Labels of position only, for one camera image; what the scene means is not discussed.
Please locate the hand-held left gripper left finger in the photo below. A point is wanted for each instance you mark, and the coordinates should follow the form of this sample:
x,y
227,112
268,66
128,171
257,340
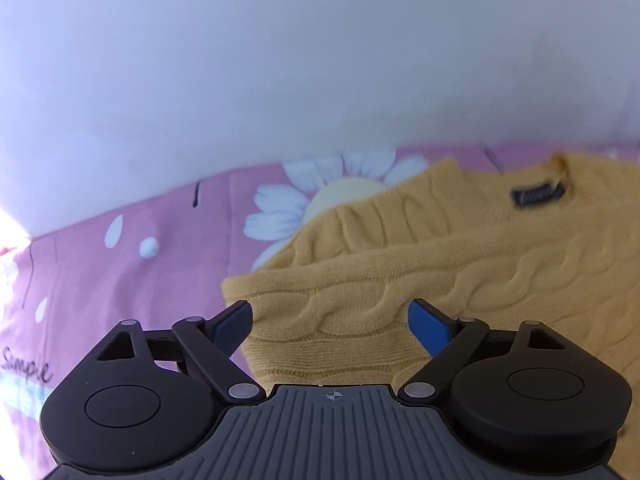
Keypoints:
x,y
233,323

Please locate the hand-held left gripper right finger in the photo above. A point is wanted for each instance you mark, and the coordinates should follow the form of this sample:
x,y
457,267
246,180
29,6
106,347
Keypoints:
x,y
426,324

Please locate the pink floral bed sheet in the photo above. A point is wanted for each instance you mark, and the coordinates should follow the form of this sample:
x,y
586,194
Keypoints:
x,y
150,280

